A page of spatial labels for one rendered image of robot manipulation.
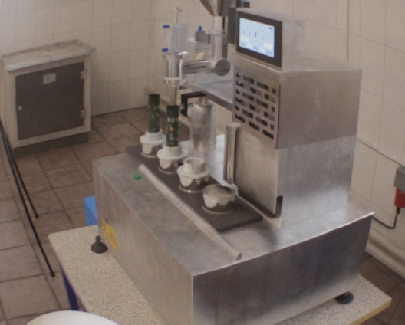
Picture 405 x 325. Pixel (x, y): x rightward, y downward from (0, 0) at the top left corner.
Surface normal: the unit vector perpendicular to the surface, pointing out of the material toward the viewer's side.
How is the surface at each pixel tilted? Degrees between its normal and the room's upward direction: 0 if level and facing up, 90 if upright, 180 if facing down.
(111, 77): 90
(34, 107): 91
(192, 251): 0
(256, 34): 90
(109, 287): 0
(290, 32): 90
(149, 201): 0
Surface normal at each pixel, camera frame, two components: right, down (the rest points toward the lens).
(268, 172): -0.87, 0.18
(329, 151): 0.50, 0.37
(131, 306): 0.03, -0.91
